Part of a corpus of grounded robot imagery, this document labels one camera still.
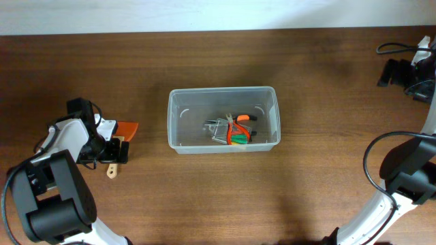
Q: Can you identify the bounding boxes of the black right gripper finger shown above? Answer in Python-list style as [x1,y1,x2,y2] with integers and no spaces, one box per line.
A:
[377,59,399,87]
[390,59,416,86]

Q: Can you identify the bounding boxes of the orange scraper with wooden handle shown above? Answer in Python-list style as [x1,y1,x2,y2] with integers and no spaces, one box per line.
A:
[106,122,139,179]

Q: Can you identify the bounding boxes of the clear box of coloured tubes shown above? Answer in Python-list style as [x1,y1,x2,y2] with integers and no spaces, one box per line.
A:
[204,126,252,145]

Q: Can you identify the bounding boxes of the red black diagonal cutters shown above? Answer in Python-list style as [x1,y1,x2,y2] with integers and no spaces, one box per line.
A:
[226,114,251,145]

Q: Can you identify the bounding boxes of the orange black long-nose pliers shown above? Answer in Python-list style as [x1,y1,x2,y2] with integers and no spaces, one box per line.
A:
[204,114,258,136]

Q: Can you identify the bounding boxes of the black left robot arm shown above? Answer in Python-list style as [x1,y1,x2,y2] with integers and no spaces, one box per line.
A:
[1,98,131,245]

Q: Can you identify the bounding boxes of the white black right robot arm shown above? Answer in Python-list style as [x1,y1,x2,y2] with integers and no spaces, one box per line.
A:
[322,54,435,244]

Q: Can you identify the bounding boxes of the clear plastic container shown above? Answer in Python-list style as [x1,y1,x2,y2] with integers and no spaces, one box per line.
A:
[167,86,281,154]

